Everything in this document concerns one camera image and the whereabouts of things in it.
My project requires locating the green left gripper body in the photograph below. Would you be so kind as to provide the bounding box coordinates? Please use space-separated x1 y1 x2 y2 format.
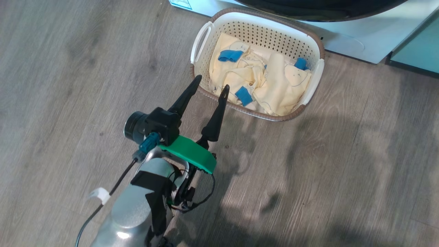
158 135 217 174

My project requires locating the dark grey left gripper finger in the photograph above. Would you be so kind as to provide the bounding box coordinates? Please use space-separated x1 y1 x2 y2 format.
167 75 203 119
197 84 230 150

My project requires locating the pale yellow baby garment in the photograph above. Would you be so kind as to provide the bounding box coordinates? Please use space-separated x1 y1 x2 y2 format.
252 52 312 116
209 33 269 107

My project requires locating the black round washing machine door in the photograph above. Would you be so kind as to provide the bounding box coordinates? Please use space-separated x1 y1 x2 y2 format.
236 0 409 22

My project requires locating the white perforated laundry basket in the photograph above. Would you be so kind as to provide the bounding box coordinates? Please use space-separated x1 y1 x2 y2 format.
190 8 325 121

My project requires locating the white washing machine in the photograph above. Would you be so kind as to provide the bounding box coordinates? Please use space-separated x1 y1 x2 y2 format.
169 0 439 64

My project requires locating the blue white energy label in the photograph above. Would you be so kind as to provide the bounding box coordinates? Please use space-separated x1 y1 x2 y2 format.
169 0 193 10

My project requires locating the mint green cabinet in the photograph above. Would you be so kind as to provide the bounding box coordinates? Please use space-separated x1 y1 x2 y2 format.
389 10 439 74

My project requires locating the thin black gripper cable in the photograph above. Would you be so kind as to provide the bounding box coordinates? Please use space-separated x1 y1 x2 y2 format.
169 171 216 214

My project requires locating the white cable clip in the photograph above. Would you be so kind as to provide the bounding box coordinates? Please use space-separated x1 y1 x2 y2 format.
90 188 111 205

